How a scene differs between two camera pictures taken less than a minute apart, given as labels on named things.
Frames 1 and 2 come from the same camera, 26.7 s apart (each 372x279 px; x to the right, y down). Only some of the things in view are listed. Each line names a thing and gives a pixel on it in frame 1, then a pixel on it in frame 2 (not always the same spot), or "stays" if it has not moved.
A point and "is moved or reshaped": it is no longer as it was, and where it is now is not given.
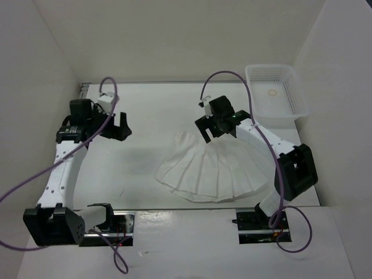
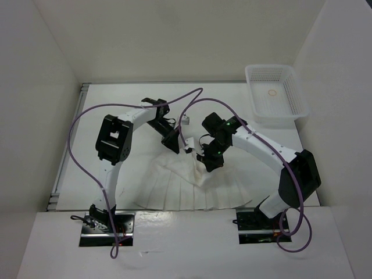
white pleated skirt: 221,170 is moved or reshaped
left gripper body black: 99,115 → 168,132
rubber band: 271,94 stays
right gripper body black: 213,123 → 213,153
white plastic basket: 277,97 stays
